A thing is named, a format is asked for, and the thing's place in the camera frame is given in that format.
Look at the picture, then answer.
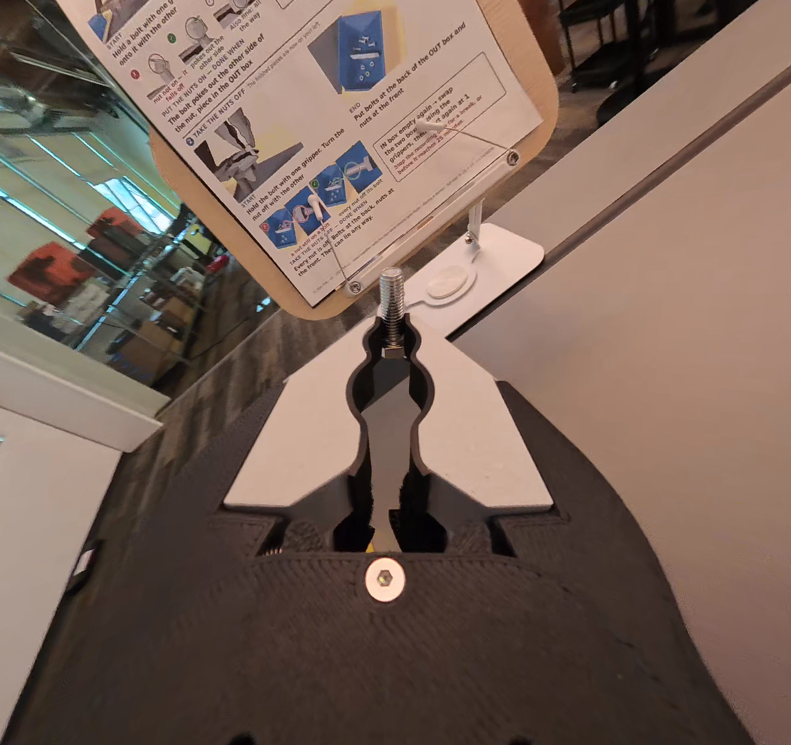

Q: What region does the red canvas painting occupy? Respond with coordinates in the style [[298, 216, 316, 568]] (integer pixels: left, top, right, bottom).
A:
[[87, 207, 146, 246], [7, 241, 87, 307]]

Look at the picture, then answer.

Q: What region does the white page ledge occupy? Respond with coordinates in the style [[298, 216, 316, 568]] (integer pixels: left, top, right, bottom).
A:
[[337, 150, 521, 298]]

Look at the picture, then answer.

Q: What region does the white instruction sheet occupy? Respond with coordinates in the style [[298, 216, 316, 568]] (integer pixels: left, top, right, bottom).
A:
[[25, 0, 545, 307]]

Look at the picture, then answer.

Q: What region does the storage shelf with boxes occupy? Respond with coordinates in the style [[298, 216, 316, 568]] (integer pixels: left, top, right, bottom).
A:
[[0, 139, 273, 387]]

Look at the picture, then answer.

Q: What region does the wire page clip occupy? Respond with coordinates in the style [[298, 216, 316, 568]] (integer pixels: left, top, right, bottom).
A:
[[306, 194, 364, 298], [413, 117, 521, 166]]

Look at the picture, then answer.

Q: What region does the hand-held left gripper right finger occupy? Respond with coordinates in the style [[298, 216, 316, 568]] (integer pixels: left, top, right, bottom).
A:
[[387, 316, 554, 553]]

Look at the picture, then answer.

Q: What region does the steel hex bolt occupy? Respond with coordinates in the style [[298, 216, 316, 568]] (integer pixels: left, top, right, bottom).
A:
[[378, 268, 409, 359]]

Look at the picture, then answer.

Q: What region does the wooden support post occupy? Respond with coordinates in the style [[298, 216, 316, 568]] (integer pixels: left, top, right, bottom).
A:
[[494, 0, 566, 75]]

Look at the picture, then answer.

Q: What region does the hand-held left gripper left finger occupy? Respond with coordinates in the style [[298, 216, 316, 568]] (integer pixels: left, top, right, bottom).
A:
[[224, 315, 379, 553]]

